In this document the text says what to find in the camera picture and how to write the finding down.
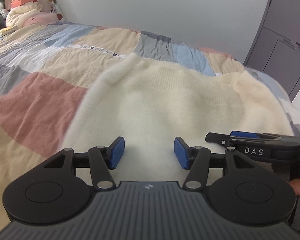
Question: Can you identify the patchwork quilt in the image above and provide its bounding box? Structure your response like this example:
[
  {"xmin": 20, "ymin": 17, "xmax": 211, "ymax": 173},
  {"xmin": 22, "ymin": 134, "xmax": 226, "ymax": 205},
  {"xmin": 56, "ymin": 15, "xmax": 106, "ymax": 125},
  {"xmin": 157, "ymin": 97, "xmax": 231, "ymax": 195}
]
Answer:
[{"xmin": 0, "ymin": 21, "xmax": 300, "ymax": 228}]

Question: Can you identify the cream striped sweater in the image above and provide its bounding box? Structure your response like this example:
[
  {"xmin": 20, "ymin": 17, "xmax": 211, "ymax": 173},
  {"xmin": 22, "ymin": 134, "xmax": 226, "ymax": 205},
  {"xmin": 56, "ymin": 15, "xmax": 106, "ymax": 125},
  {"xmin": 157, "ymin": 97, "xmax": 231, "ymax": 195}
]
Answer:
[{"xmin": 62, "ymin": 52, "xmax": 297, "ymax": 183}]

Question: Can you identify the grey door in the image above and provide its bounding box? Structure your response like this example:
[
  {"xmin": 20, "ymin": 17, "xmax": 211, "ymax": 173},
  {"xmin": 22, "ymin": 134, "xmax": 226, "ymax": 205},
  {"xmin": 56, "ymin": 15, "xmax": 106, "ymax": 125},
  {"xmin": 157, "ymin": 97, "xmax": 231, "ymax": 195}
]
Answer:
[{"xmin": 242, "ymin": 0, "xmax": 300, "ymax": 103}]

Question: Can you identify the stack of books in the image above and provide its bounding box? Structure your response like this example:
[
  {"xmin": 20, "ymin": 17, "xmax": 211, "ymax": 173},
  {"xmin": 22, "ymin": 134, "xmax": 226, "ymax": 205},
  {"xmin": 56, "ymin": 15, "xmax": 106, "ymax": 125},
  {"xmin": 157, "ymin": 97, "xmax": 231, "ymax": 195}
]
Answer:
[{"xmin": 0, "ymin": 26, "xmax": 18, "ymax": 43}]

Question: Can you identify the pink plush toy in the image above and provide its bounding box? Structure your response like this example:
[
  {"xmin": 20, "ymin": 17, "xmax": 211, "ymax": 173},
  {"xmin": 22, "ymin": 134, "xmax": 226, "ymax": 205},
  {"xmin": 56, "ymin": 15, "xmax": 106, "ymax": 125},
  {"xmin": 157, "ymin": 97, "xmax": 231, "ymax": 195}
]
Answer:
[{"xmin": 22, "ymin": 11, "xmax": 59, "ymax": 27}]

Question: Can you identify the rolled cream duvet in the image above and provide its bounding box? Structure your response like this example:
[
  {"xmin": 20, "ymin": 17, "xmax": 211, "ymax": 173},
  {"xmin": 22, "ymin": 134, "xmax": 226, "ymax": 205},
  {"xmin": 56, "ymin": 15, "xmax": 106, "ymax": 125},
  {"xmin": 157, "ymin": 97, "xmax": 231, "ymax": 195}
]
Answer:
[{"xmin": 5, "ymin": 1, "xmax": 44, "ymax": 27}]

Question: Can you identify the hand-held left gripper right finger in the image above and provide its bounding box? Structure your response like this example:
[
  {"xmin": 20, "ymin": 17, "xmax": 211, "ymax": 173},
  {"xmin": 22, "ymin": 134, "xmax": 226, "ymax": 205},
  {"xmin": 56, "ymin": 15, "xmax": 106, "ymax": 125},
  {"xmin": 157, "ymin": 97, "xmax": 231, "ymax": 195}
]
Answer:
[{"xmin": 174, "ymin": 137, "xmax": 257, "ymax": 190}]

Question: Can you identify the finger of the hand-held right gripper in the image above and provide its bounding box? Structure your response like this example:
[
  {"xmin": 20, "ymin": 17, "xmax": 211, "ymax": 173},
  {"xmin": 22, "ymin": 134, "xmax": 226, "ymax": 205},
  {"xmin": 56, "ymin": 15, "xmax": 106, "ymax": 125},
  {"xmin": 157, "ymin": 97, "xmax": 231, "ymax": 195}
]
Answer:
[
  {"xmin": 231, "ymin": 131, "xmax": 300, "ymax": 142},
  {"xmin": 205, "ymin": 132, "xmax": 300, "ymax": 163}
]

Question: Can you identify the printed plush pillow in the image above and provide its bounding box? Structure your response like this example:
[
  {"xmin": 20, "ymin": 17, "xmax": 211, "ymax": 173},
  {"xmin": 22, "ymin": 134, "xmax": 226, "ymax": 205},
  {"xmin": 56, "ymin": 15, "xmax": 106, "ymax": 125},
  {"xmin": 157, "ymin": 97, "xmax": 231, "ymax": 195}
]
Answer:
[{"xmin": 46, "ymin": 0, "xmax": 65, "ymax": 20}]

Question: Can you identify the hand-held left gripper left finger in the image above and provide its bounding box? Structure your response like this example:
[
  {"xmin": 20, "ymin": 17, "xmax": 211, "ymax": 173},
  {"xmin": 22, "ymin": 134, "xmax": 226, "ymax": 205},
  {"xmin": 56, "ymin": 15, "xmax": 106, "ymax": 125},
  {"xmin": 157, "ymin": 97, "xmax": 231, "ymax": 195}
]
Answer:
[{"xmin": 43, "ymin": 137, "xmax": 125, "ymax": 191}]

